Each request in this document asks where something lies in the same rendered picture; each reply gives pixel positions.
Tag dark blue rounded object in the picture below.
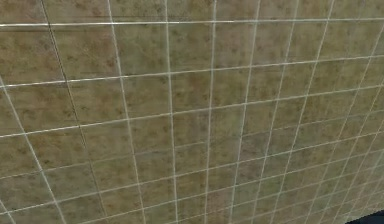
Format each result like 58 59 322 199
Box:
345 209 384 224

